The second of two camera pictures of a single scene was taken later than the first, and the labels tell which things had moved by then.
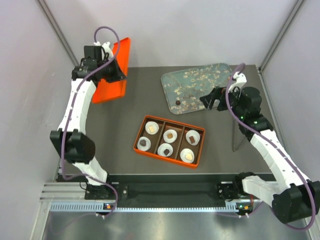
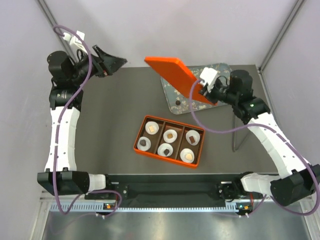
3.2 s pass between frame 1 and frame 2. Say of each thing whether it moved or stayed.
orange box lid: moved
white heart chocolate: stayed
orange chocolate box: stayed
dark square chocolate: stayed
